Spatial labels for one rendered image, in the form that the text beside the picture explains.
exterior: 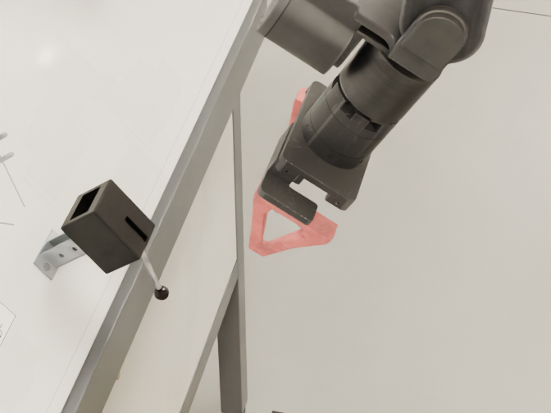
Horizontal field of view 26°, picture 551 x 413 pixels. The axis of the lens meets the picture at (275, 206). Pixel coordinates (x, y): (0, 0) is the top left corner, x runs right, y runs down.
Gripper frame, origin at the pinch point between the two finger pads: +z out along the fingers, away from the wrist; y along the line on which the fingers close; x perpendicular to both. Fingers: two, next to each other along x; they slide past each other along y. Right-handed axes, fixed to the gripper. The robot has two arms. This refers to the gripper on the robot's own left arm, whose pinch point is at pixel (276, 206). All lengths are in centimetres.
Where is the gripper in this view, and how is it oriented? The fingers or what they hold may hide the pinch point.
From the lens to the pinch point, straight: 97.3
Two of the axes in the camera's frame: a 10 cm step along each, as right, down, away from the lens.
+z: -4.8, 5.6, 6.8
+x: 8.4, 5.2, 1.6
